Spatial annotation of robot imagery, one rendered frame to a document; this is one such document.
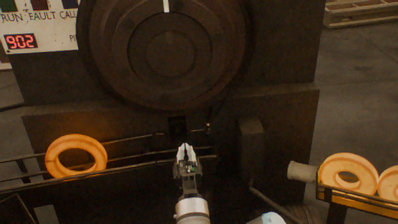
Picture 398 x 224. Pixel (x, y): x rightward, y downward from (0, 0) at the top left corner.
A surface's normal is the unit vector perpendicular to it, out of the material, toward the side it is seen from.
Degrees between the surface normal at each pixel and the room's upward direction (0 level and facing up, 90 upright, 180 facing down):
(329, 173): 90
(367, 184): 90
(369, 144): 0
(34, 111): 0
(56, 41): 90
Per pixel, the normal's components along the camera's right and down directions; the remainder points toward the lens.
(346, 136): -0.04, -0.84
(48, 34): 0.10, 0.53
